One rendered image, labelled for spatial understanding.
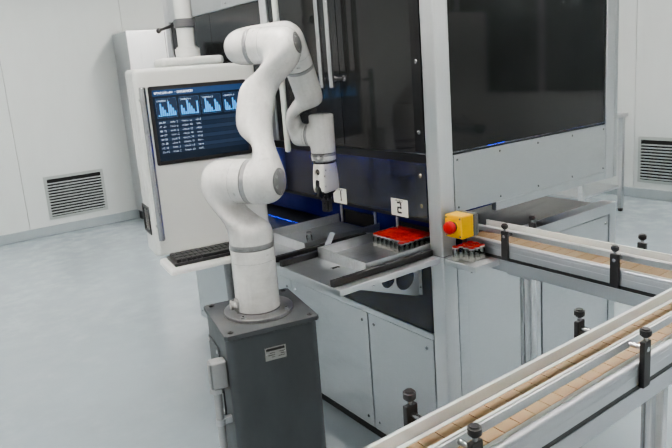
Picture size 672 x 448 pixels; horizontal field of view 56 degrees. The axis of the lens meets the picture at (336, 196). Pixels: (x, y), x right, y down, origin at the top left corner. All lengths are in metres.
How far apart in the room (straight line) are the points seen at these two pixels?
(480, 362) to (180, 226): 1.28
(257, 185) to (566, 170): 1.30
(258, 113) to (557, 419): 1.03
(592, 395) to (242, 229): 0.92
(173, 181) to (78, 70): 4.64
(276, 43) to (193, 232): 1.16
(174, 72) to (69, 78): 4.59
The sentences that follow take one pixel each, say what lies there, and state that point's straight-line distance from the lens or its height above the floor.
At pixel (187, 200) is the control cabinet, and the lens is 2.64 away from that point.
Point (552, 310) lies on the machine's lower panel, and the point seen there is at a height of 0.53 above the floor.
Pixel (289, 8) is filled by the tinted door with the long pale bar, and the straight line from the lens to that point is 2.59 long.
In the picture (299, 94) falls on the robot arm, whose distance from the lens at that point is 2.00.
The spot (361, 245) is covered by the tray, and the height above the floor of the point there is 0.88.
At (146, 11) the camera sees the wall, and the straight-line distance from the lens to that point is 7.45.
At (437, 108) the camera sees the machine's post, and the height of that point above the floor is 1.36.
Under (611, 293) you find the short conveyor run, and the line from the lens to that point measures 1.84.
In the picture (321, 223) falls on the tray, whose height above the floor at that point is 0.89.
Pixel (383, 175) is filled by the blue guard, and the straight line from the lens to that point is 2.18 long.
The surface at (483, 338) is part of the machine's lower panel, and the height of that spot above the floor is 0.54.
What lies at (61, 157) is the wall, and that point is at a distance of 7.14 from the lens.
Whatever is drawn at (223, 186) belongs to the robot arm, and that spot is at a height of 1.22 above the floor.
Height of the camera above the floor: 1.51
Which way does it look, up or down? 12 degrees down
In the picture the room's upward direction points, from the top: 4 degrees counter-clockwise
